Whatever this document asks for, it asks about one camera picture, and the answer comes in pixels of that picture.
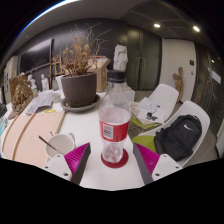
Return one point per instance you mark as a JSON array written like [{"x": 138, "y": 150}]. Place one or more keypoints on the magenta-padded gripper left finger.
[{"x": 76, "y": 158}]

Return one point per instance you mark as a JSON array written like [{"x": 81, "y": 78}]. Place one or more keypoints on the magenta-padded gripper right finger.
[{"x": 146, "y": 158}]

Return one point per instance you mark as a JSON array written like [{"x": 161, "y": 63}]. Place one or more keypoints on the clear red-labelled water bottle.
[{"x": 114, "y": 130}]

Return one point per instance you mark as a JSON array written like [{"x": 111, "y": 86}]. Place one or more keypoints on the white ceramic cup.
[{"x": 60, "y": 143}]

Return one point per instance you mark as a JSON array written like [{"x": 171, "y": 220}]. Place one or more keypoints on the flat round red coaster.
[{"x": 106, "y": 163}]

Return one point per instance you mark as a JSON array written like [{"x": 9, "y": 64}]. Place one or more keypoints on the metal spoon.
[{"x": 46, "y": 141}]

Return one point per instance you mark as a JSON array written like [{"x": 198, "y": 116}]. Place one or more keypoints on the black backpack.
[{"x": 176, "y": 136}]

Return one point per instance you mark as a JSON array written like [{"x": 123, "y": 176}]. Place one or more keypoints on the stack of loose papers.
[{"x": 150, "y": 110}]

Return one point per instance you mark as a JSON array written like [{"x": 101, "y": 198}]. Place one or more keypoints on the light wooden slatted board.
[{"x": 36, "y": 128}]

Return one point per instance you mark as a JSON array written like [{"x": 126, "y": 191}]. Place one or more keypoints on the yellow sticky note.
[{"x": 50, "y": 110}]

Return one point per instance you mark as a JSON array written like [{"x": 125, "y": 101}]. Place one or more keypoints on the small white paper cup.
[{"x": 57, "y": 97}]

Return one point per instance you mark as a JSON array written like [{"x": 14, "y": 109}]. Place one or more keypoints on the white plastic chair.
[
  {"x": 58, "y": 82},
  {"x": 193, "y": 108},
  {"x": 165, "y": 95}
]

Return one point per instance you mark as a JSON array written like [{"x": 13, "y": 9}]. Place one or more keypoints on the printed paper sheets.
[{"x": 40, "y": 101}]

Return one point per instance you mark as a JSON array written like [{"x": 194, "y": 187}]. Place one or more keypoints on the dry plant in grey pot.
[{"x": 79, "y": 90}]

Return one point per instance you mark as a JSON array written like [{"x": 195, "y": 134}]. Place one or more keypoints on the brown cardboard box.
[{"x": 101, "y": 78}]

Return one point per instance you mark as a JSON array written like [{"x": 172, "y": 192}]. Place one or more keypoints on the wooden easel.
[{"x": 51, "y": 66}]

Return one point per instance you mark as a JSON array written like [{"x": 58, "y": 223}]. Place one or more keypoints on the tall white plaster statue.
[{"x": 120, "y": 58}]

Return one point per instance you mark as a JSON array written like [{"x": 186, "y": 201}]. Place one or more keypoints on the white cabinet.
[{"x": 10, "y": 73}]

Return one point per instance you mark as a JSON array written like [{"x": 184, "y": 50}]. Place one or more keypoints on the round ceiling spotlight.
[
  {"x": 157, "y": 25},
  {"x": 196, "y": 28}
]

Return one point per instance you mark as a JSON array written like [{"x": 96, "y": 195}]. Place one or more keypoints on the white statue pedestal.
[{"x": 130, "y": 95}]

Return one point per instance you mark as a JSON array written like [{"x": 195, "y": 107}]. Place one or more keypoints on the wooden wall figure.
[{"x": 179, "y": 83}]

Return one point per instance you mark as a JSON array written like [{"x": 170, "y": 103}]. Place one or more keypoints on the black wall screen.
[{"x": 35, "y": 55}]

